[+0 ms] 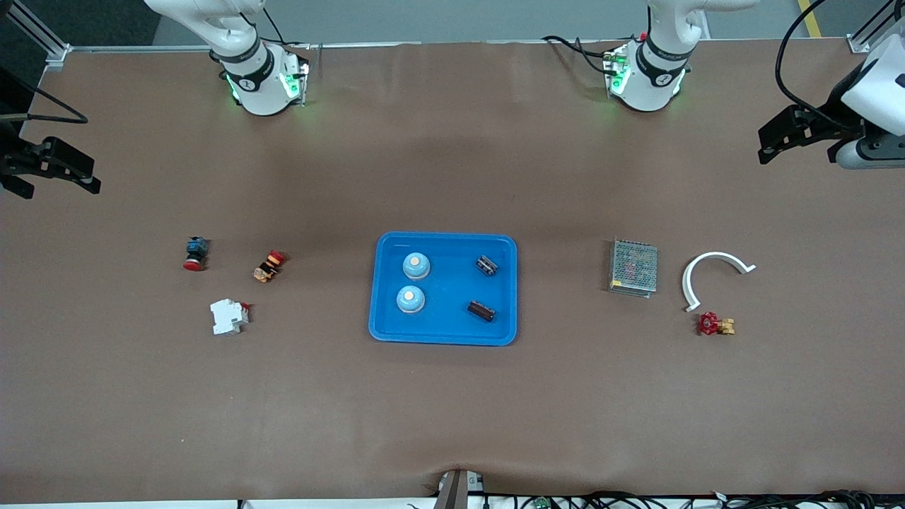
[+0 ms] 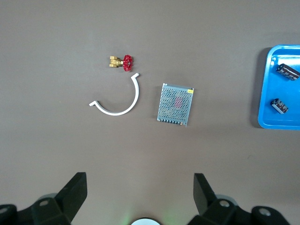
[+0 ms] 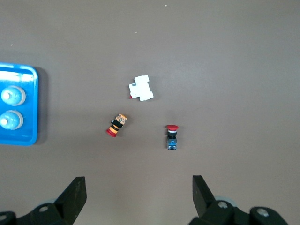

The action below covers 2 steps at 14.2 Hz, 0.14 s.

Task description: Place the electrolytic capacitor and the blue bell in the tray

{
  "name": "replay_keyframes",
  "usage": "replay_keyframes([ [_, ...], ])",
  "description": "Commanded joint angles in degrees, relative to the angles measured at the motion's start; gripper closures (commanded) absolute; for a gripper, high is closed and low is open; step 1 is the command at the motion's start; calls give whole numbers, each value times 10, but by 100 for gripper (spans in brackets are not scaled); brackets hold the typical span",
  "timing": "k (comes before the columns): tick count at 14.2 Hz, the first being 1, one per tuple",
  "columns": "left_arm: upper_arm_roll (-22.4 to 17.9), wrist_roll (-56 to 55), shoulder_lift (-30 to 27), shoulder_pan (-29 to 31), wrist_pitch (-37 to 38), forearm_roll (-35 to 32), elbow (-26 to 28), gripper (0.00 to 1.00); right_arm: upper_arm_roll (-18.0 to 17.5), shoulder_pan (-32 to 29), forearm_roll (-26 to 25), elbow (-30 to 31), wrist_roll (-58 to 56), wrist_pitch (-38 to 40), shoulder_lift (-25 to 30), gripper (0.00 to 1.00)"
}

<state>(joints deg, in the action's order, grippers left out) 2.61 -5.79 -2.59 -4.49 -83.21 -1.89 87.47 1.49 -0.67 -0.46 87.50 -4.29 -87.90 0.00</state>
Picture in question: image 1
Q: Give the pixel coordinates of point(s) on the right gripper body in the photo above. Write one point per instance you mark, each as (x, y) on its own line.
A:
(8, 161)

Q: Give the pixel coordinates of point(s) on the small black capacitor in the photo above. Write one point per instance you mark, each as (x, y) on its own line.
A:
(486, 265)

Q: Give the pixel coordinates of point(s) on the long brown electrolytic capacitor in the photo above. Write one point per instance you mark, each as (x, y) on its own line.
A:
(481, 310)

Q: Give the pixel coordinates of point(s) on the blue desk bell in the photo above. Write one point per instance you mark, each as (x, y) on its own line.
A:
(411, 299)
(416, 266)

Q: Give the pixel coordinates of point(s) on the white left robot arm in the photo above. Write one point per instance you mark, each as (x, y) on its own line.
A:
(647, 78)

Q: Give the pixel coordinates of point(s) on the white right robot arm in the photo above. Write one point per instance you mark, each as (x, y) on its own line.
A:
(254, 78)

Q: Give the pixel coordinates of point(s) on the blue plastic tray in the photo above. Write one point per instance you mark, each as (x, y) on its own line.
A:
(452, 311)

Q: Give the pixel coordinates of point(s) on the red blue emergency stop button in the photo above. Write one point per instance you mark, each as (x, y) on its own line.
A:
(195, 253)

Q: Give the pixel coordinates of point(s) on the white curved pipe clamp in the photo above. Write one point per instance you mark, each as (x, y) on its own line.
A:
(696, 265)

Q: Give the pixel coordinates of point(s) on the metal mesh power supply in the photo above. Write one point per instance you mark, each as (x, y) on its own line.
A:
(633, 267)

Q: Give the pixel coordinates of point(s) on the white circuit breaker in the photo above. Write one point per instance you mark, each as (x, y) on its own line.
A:
(228, 317)

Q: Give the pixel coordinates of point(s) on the aluminium corner bracket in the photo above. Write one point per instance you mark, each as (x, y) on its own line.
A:
(859, 44)
(59, 55)

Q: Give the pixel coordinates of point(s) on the orange red push button switch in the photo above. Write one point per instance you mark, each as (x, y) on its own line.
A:
(269, 266)

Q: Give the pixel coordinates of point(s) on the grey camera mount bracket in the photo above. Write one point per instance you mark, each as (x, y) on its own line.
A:
(456, 488)

